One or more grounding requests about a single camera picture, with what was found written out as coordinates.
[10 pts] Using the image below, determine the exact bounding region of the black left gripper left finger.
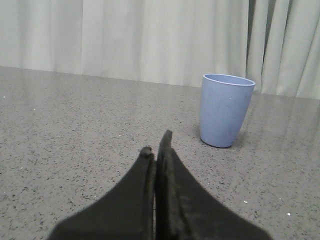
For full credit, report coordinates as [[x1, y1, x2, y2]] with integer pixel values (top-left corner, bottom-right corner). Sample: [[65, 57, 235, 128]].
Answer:
[[48, 146, 156, 240]]

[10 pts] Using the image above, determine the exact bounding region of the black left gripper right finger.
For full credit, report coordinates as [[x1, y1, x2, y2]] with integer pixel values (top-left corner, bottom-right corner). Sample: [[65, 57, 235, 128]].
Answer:
[[155, 130, 271, 240]]

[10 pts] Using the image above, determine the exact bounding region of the blue plastic cup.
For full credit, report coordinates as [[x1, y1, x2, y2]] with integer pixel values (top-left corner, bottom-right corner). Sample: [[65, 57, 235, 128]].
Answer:
[[199, 73, 256, 148]]

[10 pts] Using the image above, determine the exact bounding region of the white curtain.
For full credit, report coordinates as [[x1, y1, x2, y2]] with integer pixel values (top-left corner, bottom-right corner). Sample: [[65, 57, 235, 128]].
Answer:
[[0, 0, 320, 99]]

